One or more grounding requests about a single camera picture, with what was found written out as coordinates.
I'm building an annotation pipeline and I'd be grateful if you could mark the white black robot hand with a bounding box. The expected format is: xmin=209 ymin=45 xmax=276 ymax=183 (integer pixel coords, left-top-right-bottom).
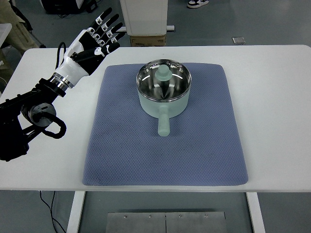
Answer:
xmin=50 ymin=7 xmax=125 ymax=90

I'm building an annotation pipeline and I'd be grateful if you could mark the green pot with handle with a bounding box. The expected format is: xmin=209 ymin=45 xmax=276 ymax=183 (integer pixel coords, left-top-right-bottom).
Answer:
xmin=138 ymin=90 xmax=190 ymax=136

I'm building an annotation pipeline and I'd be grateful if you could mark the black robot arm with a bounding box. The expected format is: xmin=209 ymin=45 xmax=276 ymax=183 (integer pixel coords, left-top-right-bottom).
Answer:
xmin=0 ymin=79 xmax=67 ymax=162

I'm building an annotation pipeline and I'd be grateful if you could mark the black equipment on floor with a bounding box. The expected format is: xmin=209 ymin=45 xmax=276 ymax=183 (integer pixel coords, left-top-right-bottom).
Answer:
xmin=40 ymin=0 xmax=98 ymax=15

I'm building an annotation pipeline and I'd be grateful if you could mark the person in khaki trousers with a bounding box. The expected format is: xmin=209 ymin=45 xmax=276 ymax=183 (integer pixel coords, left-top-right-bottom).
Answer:
xmin=0 ymin=0 xmax=39 ymax=83

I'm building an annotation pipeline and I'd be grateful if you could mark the cardboard box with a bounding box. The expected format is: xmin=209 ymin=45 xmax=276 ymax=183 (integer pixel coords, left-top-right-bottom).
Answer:
xmin=130 ymin=34 xmax=166 ymax=47

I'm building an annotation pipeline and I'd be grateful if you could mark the glass lid with green knob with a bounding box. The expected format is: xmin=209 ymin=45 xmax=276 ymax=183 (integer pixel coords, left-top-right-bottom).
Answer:
xmin=137 ymin=59 xmax=191 ymax=102

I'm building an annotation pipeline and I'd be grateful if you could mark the white side table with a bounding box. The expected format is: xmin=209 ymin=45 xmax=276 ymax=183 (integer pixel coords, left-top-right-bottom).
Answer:
xmin=0 ymin=23 xmax=12 ymax=47

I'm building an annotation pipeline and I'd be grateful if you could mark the white blue sneaker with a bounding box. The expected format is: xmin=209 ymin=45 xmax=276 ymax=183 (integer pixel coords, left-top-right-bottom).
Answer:
xmin=187 ymin=0 xmax=209 ymax=9

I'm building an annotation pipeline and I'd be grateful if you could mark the blue quilted mat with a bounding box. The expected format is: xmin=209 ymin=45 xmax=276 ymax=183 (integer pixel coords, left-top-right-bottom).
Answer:
xmin=83 ymin=63 xmax=248 ymax=186

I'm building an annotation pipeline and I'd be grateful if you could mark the grey floor socket cover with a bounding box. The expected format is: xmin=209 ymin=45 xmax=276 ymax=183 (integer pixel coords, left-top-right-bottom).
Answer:
xmin=232 ymin=36 xmax=246 ymax=45

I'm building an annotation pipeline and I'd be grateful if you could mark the white table left leg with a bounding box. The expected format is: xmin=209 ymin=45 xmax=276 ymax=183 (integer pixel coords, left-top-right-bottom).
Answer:
xmin=67 ymin=191 xmax=86 ymax=233

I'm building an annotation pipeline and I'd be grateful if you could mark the white table leg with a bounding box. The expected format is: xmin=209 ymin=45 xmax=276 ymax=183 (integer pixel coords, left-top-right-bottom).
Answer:
xmin=67 ymin=191 xmax=86 ymax=233
xmin=246 ymin=192 xmax=266 ymax=233

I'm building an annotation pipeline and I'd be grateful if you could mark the metal floor plate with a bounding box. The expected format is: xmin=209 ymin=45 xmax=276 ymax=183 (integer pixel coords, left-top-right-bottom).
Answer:
xmin=105 ymin=212 xmax=227 ymax=233

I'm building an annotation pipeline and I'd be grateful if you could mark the white table right leg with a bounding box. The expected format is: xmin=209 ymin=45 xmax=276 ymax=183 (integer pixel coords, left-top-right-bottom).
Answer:
xmin=246 ymin=192 xmax=266 ymax=233

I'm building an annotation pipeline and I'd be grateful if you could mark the white pedestal base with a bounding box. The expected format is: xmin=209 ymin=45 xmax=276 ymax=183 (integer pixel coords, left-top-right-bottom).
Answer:
xmin=120 ymin=0 xmax=168 ymax=36

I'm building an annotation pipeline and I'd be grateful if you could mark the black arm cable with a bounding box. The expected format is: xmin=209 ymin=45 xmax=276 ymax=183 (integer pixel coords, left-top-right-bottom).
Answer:
xmin=36 ymin=41 xmax=68 ymax=139

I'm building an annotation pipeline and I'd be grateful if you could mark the black floor cable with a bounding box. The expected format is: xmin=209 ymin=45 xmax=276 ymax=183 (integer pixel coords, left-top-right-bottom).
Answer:
xmin=39 ymin=190 xmax=67 ymax=233

